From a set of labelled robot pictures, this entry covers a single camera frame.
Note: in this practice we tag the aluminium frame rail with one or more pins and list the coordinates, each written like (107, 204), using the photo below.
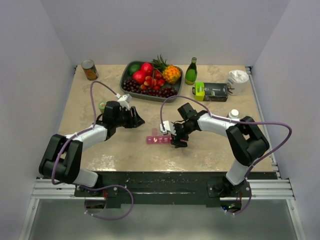
(44, 190)

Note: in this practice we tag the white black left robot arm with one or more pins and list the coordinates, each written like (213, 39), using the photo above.
(62, 158)

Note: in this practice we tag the grey fruit tray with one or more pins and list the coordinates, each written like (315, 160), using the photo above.
(125, 75)

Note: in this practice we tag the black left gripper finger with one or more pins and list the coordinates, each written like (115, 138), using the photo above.
(133, 123)
(134, 113)

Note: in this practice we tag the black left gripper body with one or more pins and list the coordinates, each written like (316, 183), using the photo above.
(125, 116)

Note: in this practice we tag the red pomegranate lower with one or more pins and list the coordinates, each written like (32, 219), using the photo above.
(139, 76)

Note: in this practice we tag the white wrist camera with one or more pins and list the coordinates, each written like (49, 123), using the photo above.
(167, 127)
(124, 100)

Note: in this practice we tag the tin food can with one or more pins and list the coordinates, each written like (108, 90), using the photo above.
(90, 69)

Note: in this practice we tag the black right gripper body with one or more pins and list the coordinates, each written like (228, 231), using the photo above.
(183, 130)

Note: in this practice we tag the red pomegranate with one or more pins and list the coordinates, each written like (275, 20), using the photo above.
(139, 76)
(147, 68)

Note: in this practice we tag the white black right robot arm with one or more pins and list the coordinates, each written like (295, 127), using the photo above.
(246, 140)

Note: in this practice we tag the green lime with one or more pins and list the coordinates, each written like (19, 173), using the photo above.
(133, 68)

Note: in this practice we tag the black green razor box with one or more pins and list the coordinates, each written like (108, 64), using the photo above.
(210, 92)

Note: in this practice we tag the red pomegranate upper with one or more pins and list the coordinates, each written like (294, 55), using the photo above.
(147, 68)

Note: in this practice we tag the green pill bottle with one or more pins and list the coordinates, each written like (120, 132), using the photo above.
(102, 105)

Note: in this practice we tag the white cap pill bottle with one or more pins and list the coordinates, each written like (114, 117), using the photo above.
(233, 114)

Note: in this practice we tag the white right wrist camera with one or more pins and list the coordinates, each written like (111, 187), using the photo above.
(167, 127)

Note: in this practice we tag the pink weekly pill organizer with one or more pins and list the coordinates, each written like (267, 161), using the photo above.
(157, 139)

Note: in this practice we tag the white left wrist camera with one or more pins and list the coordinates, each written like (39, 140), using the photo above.
(124, 100)

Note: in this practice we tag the dark red grape bunch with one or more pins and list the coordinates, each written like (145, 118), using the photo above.
(133, 88)

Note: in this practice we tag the green glass bottle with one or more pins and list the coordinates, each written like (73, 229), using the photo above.
(191, 73)

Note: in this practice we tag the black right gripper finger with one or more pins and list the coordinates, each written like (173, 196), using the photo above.
(174, 139)
(181, 144)

